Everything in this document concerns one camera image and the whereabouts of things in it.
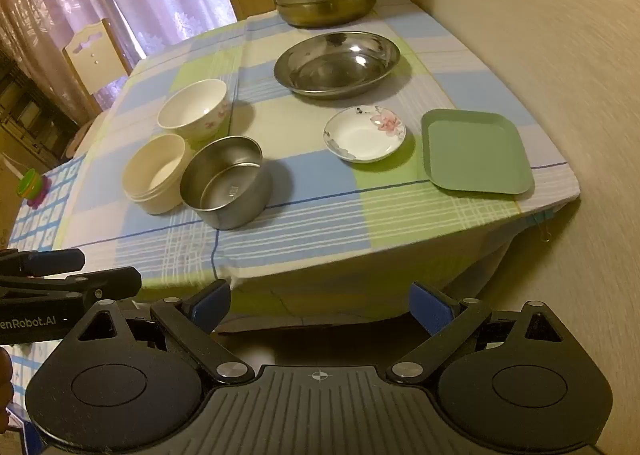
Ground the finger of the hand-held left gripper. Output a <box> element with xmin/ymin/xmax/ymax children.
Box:
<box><xmin>0</xmin><ymin>249</ymin><xmax>86</xmax><ymax>278</ymax></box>
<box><xmin>0</xmin><ymin>266</ymin><xmax>144</xmax><ymax>304</ymax></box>

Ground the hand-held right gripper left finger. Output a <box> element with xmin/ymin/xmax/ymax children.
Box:
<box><xmin>75</xmin><ymin>279</ymin><xmax>256</xmax><ymax>386</ymax></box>

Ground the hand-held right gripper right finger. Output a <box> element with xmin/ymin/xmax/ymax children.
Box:
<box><xmin>385</xmin><ymin>281</ymin><xmax>568</xmax><ymax>384</ymax></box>

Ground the stainless steel bowl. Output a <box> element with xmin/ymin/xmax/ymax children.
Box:
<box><xmin>179</xmin><ymin>136</ymin><xmax>273</xmax><ymax>231</ymax></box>

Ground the cream plastic bowl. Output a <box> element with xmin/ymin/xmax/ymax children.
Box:
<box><xmin>122</xmin><ymin>133</ymin><xmax>196</xmax><ymax>215</ymax></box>

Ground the green square plate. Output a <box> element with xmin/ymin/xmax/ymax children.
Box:
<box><xmin>420</xmin><ymin>108</ymin><xmax>535</xmax><ymax>196</ymax></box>

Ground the small white floral saucer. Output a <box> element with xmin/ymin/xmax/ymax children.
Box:
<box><xmin>323</xmin><ymin>105</ymin><xmax>407</xmax><ymax>164</ymax></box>

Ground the white floral bowl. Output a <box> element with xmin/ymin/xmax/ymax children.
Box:
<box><xmin>157</xmin><ymin>79</ymin><xmax>232</xmax><ymax>142</ymax></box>

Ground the large stainless steel plate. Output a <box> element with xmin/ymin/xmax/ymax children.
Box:
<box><xmin>273</xmin><ymin>31</ymin><xmax>402</xmax><ymax>100</ymax></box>

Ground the person's left hand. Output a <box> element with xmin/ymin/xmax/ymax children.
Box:
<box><xmin>0</xmin><ymin>347</ymin><xmax>15</xmax><ymax>408</ymax></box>

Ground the blue white patterned cloth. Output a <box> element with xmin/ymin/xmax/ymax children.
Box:
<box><xmin>0</xmin><ymin>155</ymin><xmax>87</xmax><ymax>436</ymax></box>

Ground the purple toy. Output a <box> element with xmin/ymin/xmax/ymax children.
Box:
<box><xmin>27</xmin><ymin>177</ymin><xmax>54</xmax><ymax>208</ymax></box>

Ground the green toy cup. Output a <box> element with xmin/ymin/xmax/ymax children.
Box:
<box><xmin>17</xmin><ymin>169</ymin><xmax>44</xmax><ymax>198</ymax></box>

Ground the dark wooden shelf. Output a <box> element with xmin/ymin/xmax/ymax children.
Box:
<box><xmin>0</xmin><ymin>69</ymin><xmax>77</xmax><ymax>172</ymax></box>

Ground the cream wooden chair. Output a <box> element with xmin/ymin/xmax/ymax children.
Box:
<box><xmin>62</xmin><ymin>19</ymin><xmax>134</xmax><ymax>112</ymax></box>

